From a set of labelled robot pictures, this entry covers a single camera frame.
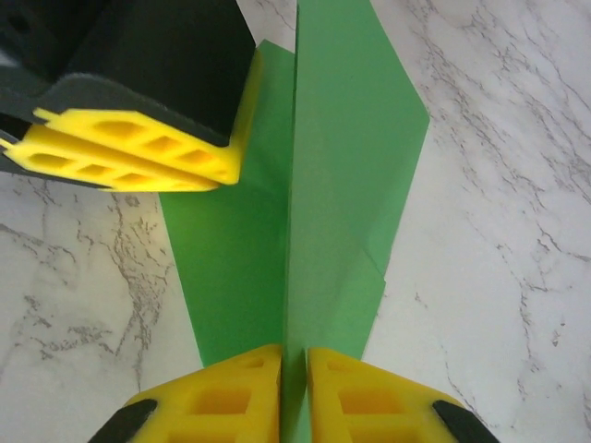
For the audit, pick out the green paper sheet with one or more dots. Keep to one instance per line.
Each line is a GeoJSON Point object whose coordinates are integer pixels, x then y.
{"type": "Point", "coordinates": [337, 184]}

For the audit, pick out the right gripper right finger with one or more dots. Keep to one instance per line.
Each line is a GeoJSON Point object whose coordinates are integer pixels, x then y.
{"type": "Point", "coordinates": [369, 401]}

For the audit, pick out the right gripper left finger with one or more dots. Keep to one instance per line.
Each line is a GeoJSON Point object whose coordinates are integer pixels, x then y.
{"type": "Point", "coordinates": [221, 397]}

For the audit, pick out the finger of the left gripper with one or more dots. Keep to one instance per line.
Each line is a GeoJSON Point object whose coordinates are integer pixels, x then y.
{"type": "Point", "coordinates": [92, 168]}
{"type": "Point", "coordinates": [184, 147]}

